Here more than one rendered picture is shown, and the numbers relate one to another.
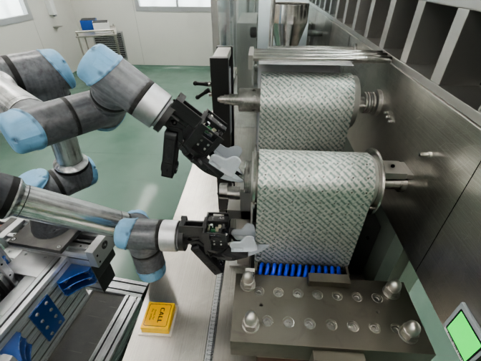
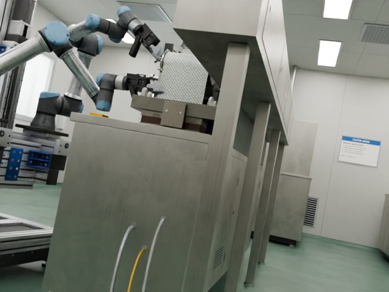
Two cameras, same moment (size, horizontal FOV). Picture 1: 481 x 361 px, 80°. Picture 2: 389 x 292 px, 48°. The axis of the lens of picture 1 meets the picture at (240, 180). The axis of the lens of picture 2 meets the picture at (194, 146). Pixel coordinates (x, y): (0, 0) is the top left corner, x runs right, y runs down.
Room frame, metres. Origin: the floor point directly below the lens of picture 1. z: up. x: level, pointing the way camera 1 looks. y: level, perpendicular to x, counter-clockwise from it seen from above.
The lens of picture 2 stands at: (-1.61, -0.67, 0.74)
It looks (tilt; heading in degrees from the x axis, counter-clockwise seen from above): 3 degrees up; 11
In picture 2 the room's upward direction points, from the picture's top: 11 degrees clockwise
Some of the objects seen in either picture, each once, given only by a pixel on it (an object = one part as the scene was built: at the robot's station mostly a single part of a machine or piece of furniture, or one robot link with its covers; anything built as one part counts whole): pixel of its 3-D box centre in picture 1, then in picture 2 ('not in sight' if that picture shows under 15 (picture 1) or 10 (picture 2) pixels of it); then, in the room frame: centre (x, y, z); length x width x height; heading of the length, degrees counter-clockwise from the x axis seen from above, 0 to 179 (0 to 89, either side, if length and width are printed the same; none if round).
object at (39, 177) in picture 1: (38, 190); (49, 102); (0.81, 0.73, 0.98); 0.13 x 0.12 x 0.14; 138
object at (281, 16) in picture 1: (289, 12); not in sight; (1.24, -0.18, 1.50); 0.14 x 0.14 x 0.06
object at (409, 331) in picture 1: (411, 329); (210, 101); (0.28, -0.34, 1.05); 0.04 x 0.04 x 0.04
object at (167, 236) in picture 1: (172, 234); (122, 83); (0.48, 0.16, 1.11); 0.08 x 0.05 x 0.08; 176
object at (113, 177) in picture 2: not in sight; (191, 214); (1.46, -0.14, 0.43); 2.52 x 0.64 x 0.86; 176
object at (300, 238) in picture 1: (305, 241); (181, 91); (0.46, -0.15, 1.11); 0.23 x 0.01 x 0.18; 86
